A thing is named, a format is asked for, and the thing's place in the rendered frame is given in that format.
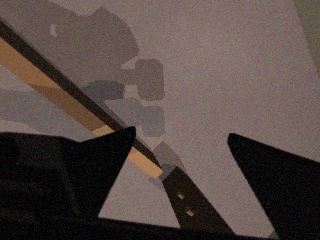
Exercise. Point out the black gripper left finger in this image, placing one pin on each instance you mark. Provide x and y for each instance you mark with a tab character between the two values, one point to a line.
88	169

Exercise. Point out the long wooden plank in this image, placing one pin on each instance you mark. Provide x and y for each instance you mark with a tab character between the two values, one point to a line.
17	56

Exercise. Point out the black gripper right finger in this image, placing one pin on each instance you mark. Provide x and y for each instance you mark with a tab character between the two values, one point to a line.
286	185

